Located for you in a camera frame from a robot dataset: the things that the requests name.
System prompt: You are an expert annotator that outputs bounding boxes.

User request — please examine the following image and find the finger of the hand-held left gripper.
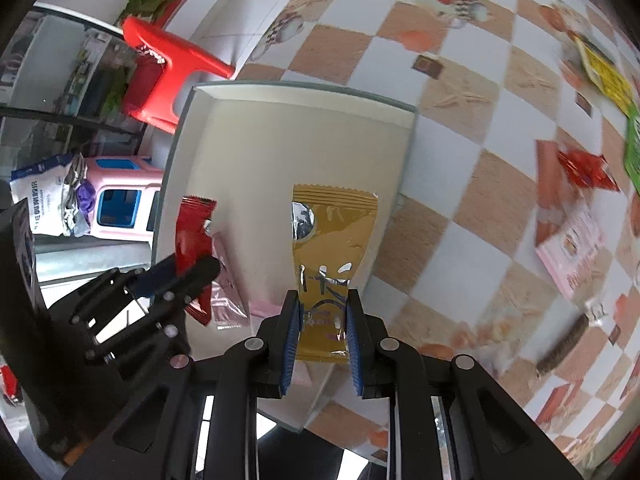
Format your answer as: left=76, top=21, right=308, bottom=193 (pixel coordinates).
left=82, top=256, right=222, bottom=367
left=67, top=252, right=178, bottom=328

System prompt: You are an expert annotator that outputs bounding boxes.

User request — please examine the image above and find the shiny red snack packet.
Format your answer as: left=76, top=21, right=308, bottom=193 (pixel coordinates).
left=556, top=149, right=621, bottom=192

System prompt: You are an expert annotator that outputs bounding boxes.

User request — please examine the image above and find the red plastic stool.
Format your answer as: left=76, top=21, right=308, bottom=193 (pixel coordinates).
left=121, top=16, right=236, bottom=135

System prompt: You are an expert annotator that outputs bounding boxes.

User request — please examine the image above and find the brown snack bar packet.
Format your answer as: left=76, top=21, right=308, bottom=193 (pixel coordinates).
left=536, top=314, right=590, bottom=376

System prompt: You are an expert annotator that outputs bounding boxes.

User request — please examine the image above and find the pink foil snack packet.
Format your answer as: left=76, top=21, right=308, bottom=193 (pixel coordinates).
left=202, top=232, right=251, bottom=332

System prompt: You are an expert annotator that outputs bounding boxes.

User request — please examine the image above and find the checkered tablecloth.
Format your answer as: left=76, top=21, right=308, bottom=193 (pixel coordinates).
left=235, top=0, right=640, bottom=480

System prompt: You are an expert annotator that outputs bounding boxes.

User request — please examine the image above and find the pink plastic stool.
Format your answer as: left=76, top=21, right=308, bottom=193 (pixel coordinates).
left=82, top=156, right=163, bottom=243

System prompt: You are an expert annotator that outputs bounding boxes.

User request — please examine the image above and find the yellow snack packet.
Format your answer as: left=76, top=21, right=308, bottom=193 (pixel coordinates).
left=575, top=35, right=638, bottom=116

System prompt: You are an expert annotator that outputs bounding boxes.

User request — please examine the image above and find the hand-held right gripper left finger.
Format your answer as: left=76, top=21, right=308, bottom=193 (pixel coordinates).
left=65, top=289, right=306, bottom=480

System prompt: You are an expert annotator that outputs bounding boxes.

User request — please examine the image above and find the large pink snack packet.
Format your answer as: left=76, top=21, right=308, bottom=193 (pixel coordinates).
left=535, top=205, right=608, bottom=301

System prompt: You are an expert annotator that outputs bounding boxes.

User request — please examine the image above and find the purple and silver bag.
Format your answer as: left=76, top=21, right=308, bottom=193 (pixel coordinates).
left=62, top=155, right=98, bottom=238

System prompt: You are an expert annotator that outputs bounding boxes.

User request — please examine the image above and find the white rectangular tray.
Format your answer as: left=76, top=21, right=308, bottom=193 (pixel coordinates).
left=150, top=81, right=418, bottom=433

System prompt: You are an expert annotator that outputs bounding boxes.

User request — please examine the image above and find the green snack packet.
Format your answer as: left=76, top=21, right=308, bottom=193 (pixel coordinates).
left=622, top=107, right=640, bottom=183

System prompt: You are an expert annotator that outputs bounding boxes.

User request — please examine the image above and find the gold snack packet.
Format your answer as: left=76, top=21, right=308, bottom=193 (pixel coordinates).
left=291, top=184, right=379, bottom=363

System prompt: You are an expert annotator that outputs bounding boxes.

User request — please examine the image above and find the white printed sack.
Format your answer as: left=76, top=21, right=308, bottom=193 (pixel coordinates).
left=10, top=154, right=76, bottom=236

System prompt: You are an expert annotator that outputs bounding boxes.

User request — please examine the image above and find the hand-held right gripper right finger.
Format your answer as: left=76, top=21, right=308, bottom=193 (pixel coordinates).
left=345, top=287, right=586, bottom=480

